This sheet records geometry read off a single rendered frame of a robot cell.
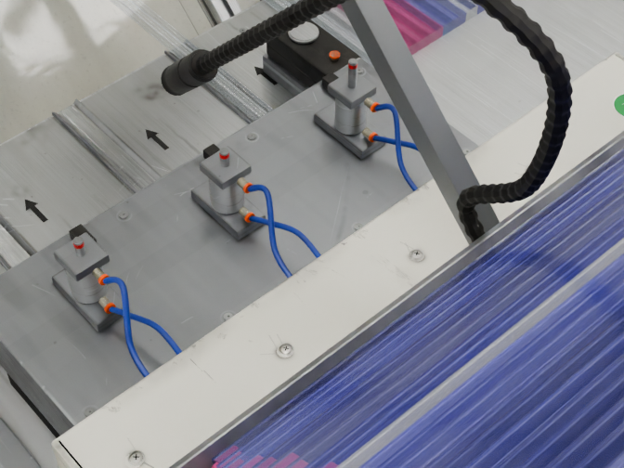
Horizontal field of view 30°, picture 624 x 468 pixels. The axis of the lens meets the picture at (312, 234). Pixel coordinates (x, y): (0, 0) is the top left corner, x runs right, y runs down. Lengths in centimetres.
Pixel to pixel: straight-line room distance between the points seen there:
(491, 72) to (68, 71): 113
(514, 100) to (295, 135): 21
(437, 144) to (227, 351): 17
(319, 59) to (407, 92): 28
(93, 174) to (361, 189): 22
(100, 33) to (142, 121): 109
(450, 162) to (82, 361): 25
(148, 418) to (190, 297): 10
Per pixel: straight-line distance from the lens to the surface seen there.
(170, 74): 65
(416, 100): 63
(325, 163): 80
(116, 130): 92
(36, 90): 196
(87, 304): 73
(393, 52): 62
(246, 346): 69
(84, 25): 201
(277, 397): 53
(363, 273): 72
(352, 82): 79
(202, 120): 92
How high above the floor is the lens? 187
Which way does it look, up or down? 62 degrees down
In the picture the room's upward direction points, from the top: 81 degrees clockwise
